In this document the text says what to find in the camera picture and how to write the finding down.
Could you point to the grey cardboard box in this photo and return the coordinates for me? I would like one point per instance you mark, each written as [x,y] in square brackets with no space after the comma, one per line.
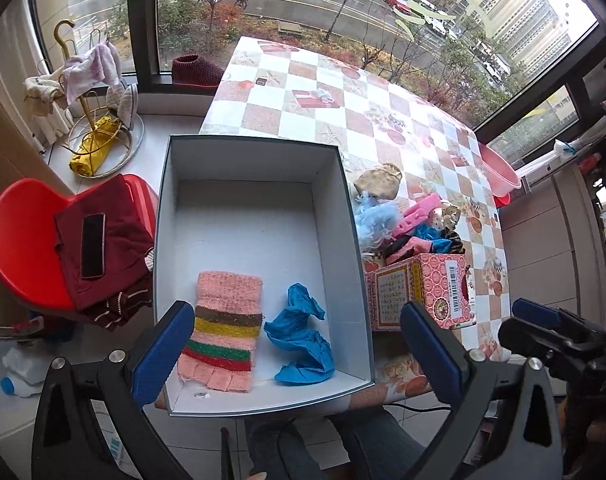
[243,210]

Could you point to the pink printed carton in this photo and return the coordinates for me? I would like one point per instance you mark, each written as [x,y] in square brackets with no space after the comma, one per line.
[423,280]

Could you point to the dark red garment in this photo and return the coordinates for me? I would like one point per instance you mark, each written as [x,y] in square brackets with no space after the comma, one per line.
[128,230]

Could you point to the beige knit sock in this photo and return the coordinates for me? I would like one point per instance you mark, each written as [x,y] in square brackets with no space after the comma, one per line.
[378,180]

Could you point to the pink striped knit glove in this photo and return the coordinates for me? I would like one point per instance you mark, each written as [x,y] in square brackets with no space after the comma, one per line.
[223,295]

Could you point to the red plastic basin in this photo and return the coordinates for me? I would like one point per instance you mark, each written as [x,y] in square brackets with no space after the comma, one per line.
[503,200]

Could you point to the black phone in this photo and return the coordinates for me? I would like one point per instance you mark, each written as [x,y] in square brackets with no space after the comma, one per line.
[93,245]

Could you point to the red plastic chair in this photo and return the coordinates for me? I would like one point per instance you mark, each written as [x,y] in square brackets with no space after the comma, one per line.
[18,240]

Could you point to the white plastic bag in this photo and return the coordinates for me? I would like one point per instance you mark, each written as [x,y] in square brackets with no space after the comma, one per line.
[565,147]

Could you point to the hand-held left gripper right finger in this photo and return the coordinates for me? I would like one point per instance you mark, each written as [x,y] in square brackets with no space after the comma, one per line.
[433,355]

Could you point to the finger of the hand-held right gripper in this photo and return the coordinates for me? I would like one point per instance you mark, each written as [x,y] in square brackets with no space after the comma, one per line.
[533,312]
[520,336]

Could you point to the grey striped slipper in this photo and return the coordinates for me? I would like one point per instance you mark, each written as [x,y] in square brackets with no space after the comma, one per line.
[122,105]

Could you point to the light blue fluffy scrunchie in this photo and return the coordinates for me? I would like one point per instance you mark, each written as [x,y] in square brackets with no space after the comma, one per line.
[378,222]

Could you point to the white plastic bottle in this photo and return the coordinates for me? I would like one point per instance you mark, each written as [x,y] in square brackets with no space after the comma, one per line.
[23,370]

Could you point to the blue shoe cover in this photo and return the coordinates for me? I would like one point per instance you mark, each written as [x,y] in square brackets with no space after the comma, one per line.
[429,234]
[298,340]

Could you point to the checkered printed tablecloth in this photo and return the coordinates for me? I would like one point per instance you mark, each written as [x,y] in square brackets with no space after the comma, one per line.
[333,110]

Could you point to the yellow cloth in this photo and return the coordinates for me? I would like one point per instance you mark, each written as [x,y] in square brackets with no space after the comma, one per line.
[95,147]

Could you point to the cream cloth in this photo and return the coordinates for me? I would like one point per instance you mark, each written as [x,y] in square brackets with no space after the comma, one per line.
[40,95]

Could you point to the white dotted scrunchie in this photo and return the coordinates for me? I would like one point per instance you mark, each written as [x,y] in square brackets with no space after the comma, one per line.
[437,219]

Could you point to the leopard print scrunchie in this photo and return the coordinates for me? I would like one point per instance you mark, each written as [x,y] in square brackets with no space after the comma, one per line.
[454,242]

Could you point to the dark red knit slipper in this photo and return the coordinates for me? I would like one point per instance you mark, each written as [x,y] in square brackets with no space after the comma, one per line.
[195,71]

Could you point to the pink plastic basin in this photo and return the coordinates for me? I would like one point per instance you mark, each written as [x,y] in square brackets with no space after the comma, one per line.
[498,170]

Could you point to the person's grey jeans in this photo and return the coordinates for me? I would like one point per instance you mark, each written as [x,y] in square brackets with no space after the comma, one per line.
[373,440]

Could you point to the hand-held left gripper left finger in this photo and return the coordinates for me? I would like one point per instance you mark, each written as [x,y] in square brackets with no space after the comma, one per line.
[163,355]

